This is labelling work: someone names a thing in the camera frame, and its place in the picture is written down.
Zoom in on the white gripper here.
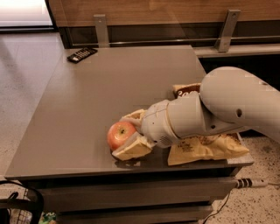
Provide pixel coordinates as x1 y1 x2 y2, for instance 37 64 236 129
112 100 179 161

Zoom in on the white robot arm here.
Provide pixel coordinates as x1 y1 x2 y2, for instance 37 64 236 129
112 66 280 161

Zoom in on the striped cable plug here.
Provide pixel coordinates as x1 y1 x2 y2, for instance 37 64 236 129
236 178 268 189

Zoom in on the black rxbar chocolate bar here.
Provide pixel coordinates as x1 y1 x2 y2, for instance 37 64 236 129
67 47 97 63

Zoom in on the black wire basket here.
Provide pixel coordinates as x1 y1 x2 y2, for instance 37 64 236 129
0 180 44 224

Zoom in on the left metal bracket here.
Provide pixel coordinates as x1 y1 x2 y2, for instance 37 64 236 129
94 14 110 48

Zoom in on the metal bracket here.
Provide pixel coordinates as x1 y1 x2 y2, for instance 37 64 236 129
214 10 241 53
94 14 110 48

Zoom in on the sea salt chips bag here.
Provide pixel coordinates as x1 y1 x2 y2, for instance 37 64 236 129
166 82 250 167

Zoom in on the grey drawer cabinet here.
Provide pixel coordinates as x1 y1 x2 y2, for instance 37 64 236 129
23 170 236 224

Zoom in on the red apple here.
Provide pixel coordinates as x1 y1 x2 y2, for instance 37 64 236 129
107 122 137 151

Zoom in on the right metal bracket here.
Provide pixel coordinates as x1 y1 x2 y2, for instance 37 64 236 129
214 10 241 53

